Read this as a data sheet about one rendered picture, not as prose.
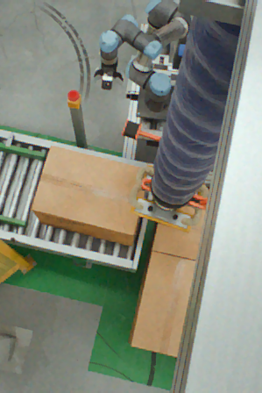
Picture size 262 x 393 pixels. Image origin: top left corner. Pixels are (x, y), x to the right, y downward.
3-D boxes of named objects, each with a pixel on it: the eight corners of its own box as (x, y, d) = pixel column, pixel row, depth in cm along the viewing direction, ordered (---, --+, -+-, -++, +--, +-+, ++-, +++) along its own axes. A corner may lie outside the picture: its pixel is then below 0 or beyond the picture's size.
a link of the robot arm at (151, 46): (194, 38, 234) (148, 67, 199) (175, 25, 236) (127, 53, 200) (205, 17, 226) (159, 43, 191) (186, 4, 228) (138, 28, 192)
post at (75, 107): (78, 158, 376) (67, 102, 279) (81, 150, 378) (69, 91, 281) (87, 160, 376) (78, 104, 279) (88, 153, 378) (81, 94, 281)
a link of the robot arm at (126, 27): (145, 34, 204) (129, 53, 202) (123, 20, 206) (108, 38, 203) (145, 24, 197) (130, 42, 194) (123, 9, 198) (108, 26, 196)
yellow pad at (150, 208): (129, 212, 256) (129, 210, 251) (135, 196, 259) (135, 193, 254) (189, 233, 255) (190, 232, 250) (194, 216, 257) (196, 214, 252)
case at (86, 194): (40, 223, 306) (30, 209, 267) (58, 166, 316) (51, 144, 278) (131, 246, 304) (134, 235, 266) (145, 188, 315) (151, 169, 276)
